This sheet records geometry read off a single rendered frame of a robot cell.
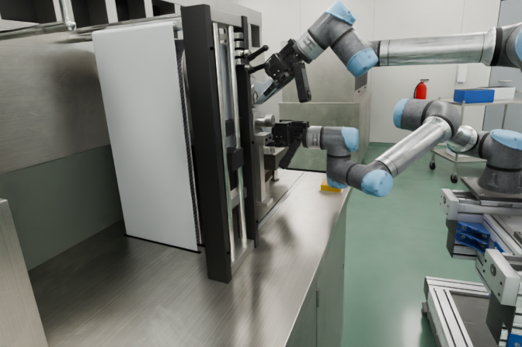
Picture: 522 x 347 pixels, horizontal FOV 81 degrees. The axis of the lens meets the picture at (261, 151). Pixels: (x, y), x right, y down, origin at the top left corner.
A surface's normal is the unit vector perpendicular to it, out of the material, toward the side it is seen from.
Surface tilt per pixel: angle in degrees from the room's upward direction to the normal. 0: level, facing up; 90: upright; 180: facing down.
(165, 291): 0
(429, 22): 90
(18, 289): 90
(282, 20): 90
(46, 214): 90
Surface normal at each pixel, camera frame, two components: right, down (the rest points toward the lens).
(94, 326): -0.04, -0.97
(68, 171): 0.92, 0.07
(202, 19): -0.40, 0.25
